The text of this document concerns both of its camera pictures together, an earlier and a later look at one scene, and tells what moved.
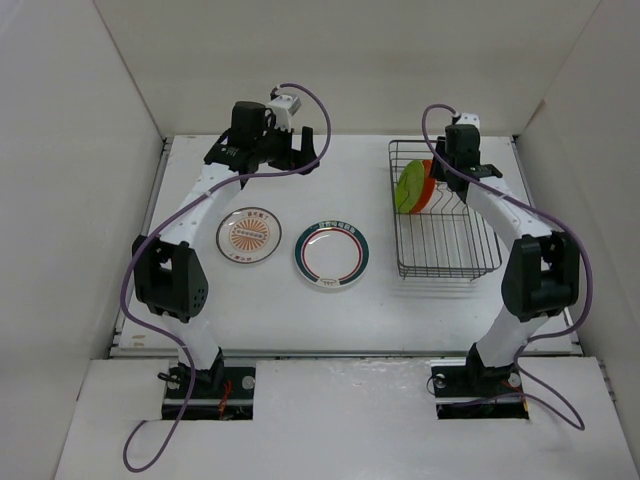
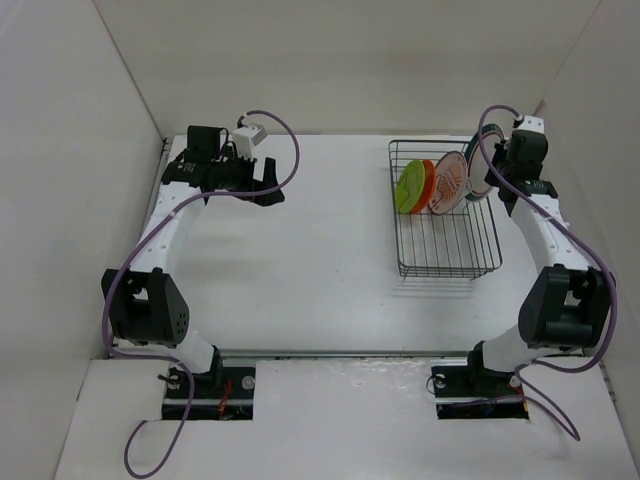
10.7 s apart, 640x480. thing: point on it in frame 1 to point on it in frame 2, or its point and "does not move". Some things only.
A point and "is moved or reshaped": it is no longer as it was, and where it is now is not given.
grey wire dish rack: x=447 y=239 does not move
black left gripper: x=287 y=160 to x=249 y=165
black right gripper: x=437 y=172 to x=502 y=149
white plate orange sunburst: x=248 y=235 to x=449 y=182
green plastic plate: x=410 y=187 does not move
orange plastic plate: x=428 y=187 does not move
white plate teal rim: x=331 y=253 is moved or reshaped
